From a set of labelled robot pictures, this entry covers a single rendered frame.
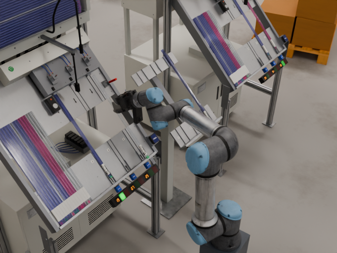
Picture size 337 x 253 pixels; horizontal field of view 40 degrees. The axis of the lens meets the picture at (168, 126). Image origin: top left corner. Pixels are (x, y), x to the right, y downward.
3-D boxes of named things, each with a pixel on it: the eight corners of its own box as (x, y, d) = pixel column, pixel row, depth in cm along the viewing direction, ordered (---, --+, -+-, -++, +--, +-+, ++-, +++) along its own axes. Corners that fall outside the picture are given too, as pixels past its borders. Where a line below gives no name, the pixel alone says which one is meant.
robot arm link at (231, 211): (245, 228, 219) (248, 209, 210) (222, 241, 213) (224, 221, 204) (229, 212, 226) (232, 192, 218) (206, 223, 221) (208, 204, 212)
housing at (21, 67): (79, 51, 247) (91, 40, 236) (1, 91, 217) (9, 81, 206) (70, 38, 247) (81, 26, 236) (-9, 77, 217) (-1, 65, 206)
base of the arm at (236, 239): (246, 235, 228) (248, 222, 222) (231, 256, 218) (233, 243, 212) (219, 221, 234) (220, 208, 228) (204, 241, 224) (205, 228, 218)
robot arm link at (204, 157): (225, 239, 213) (231, 143, 182) (198, 253, 206) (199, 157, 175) (210, 223, 221) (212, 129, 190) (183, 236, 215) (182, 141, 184)
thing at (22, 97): (111, 96, 249) (115, 93, 245) (6, 161, 209) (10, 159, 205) (75, 43, 246) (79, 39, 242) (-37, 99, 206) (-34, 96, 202)
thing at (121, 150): (151, 152, 251) (154, 151, 248) (55, 228, 210) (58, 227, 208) (131, 123, 249) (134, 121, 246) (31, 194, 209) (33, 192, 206)
